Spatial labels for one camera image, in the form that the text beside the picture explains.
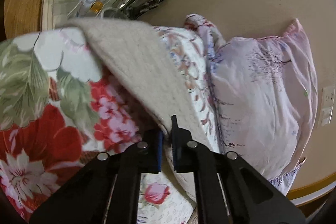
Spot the pink floral pillow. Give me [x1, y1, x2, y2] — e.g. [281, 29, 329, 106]
[185, 14, 318, 194]

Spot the floral quilted bedspread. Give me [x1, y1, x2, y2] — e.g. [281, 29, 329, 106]
[137, 27, 219, 223]

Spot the white wall switch plate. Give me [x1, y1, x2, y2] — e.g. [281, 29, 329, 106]
[318, 86, 335, 127]

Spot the red green floral blanket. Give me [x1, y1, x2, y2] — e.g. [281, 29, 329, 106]
[1, 27, 141, 221]

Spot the beige cable knit sweater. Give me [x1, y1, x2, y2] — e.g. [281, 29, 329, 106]
[61, 16, 218, 204]

